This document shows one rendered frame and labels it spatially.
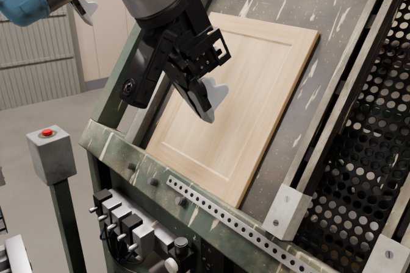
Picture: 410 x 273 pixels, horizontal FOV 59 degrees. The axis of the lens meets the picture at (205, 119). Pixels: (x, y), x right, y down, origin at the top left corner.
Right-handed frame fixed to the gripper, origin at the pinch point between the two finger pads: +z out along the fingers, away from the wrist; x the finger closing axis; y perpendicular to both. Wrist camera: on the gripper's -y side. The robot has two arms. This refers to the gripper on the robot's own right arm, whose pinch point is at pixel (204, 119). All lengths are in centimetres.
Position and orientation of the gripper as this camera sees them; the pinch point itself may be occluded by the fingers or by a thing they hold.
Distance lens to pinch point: 58.8
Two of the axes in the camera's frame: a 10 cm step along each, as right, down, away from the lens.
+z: 3.8, 6.8, 6.3
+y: 7.3, -6.3, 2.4
